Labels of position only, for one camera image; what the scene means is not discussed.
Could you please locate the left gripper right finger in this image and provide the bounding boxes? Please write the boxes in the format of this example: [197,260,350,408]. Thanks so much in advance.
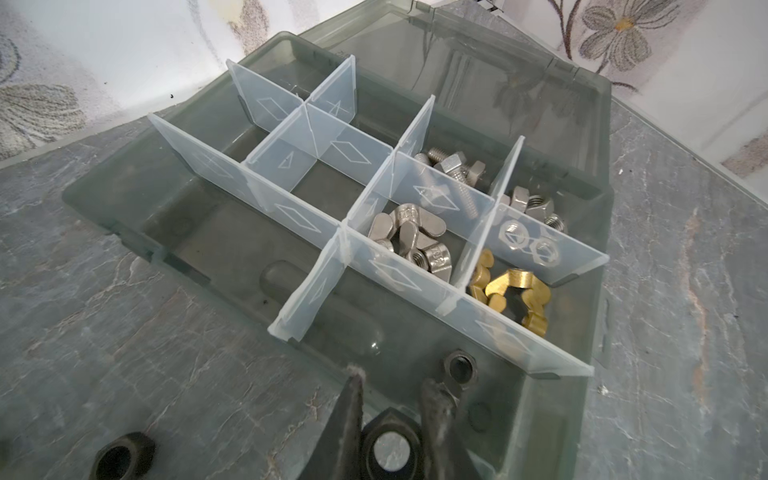
[419,378,480,479]

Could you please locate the silver hex bolt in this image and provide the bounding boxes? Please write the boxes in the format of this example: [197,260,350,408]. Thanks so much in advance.
[426,148,448,165]
[466,161,486,187]
[436,151,479,219]

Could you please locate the brass wing nut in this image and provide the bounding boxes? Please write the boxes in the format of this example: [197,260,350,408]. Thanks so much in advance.
[467,249,495,304]
[522,304,548,337]
[484,269,552,316]

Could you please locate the silver hex nut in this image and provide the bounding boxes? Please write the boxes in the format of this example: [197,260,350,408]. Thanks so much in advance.
[499,219,530,250]
[529,238,561,267]
[510,186,530,212]
[525,194,554,223]

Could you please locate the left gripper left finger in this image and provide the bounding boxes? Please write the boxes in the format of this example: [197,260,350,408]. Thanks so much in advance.
[298,374,364,479]

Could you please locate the silver wing nut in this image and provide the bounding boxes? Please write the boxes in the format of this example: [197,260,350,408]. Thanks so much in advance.
[389,203,447,238]
[367,213,395,241]
[411,242,453,282]
[398,221,436,260]

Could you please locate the black hex nut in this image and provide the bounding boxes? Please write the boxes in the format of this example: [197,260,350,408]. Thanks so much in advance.
[89,432,156,480]
[443,350,478,391]
[360,408,424,479]

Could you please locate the grey compartment organizer box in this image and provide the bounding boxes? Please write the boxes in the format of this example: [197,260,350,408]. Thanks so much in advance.
[64,1,613,479]

